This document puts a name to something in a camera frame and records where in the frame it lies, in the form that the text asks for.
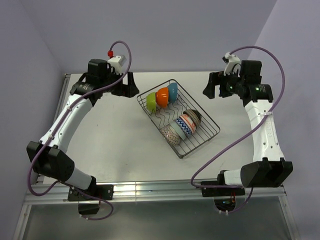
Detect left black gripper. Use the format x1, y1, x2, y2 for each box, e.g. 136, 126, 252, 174
100, 68, 140, 98

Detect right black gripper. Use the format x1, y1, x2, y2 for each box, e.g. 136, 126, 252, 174
202, 68, 245, 99

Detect orange bowl white inside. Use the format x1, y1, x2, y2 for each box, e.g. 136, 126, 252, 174
155, 87, 169, 108

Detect blue ceramic bowl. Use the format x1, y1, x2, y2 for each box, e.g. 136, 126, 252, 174
167, 82, 178, 104

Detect olive patterned bowl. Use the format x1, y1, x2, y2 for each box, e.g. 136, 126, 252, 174
183, 109, 202, 128

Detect orange floral bowl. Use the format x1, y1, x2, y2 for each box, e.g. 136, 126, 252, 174
179, 114, 197, 134

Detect brown patterned bowl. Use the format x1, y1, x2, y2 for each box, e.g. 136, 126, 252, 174
160, 124, 181, 146

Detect orange patterned bowl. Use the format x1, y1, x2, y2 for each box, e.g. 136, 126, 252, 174
174, 117, 193, 137

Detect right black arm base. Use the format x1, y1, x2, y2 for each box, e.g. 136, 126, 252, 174
200, 180, 246, 213

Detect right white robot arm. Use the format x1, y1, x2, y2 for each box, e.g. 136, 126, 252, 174
203, 57, 293, 195

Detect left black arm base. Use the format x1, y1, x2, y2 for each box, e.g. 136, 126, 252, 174
67, 184, 114, 217

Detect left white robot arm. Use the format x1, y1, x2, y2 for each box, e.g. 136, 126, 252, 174
26, 55, 139, 200

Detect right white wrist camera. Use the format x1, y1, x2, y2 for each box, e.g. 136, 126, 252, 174
222, 52, 242, 76

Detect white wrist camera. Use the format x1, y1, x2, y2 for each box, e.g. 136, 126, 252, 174
222, 52, 242, 76
107, 50, 127, 74

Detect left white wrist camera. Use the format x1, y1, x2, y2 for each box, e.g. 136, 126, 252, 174
107, 50, 127, 74

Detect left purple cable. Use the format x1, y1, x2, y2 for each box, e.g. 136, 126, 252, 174
26, 40, 132, 221

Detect purple cable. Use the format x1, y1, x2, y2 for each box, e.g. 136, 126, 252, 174
190, 45, 286, 213
26, 40, 132, 221

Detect grey wire dish rack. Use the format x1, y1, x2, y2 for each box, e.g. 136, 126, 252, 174
136, 79, 221, 159

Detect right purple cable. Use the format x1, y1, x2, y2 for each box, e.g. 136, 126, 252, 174
190, 45, 286, 213

